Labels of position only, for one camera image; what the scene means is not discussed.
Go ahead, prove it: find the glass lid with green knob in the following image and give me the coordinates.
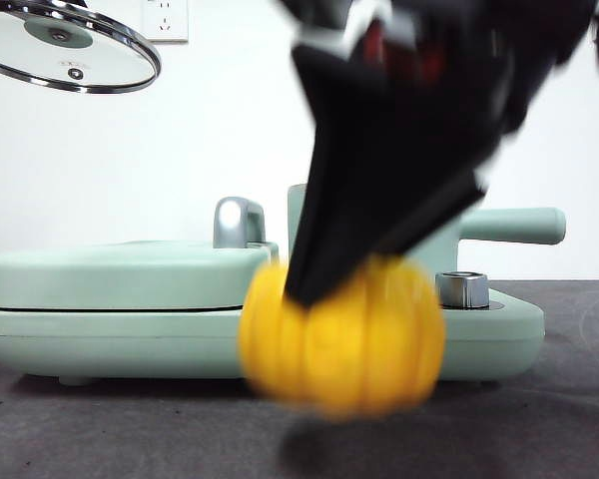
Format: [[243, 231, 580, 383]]
[[0, 0, 162, 95]]

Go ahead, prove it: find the green pot with handle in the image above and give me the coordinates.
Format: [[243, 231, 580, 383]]
[[287, 183, 568, 280]]

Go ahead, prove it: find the yellow toy pumpkin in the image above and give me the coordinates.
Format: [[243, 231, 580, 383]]
[[237, 248, 448, 423]]

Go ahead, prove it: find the green griddle cover, silver handle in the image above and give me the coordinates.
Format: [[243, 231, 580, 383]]
[[0, 197, 281, 311]]

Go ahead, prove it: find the round silver control knob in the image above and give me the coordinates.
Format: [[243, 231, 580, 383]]
[[434, 271, 490, 308]]

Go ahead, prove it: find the white wall socket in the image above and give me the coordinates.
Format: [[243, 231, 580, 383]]
[[142, 0, 190, 44]]

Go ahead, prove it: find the green breakfast machine base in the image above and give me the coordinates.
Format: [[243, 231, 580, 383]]
[[0, 278, 546, 388]]

